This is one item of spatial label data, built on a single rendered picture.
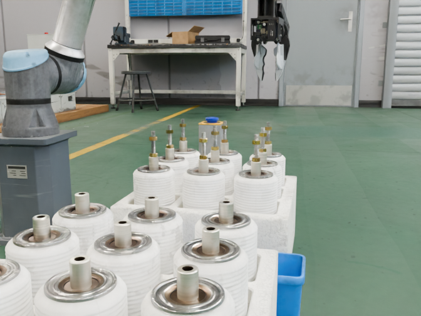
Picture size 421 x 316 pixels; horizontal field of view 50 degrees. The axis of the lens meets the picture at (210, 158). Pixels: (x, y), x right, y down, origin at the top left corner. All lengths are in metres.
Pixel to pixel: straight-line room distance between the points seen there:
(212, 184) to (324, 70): 5.10
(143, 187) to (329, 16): 5.20
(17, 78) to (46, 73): 0.08
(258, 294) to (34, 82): 0.88
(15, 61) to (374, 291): 1.04
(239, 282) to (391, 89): 5.54
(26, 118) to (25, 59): 0.15
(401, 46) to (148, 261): 5.64
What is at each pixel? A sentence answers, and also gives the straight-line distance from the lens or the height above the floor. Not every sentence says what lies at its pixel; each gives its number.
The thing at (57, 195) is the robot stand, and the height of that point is 0.13.
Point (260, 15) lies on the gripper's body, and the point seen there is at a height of 0.61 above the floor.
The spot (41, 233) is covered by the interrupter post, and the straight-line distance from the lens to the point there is 0.66.
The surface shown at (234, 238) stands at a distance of 0.66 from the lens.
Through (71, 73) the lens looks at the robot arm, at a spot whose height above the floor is 0.46.
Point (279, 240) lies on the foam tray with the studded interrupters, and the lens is 0.95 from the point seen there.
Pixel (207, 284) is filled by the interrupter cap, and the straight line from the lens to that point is 0.50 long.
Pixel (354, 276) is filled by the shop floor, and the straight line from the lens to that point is 1.15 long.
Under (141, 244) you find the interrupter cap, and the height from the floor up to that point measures 0.25.
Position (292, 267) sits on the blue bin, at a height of 0.09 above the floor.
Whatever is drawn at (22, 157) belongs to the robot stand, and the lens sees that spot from 1.29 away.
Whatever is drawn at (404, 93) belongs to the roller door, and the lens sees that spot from 6.10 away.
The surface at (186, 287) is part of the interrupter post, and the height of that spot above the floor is 0.27.
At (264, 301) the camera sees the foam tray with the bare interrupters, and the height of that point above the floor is 0.18.
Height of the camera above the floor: 0.48
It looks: 11 degrees down
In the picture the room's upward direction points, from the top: straight up
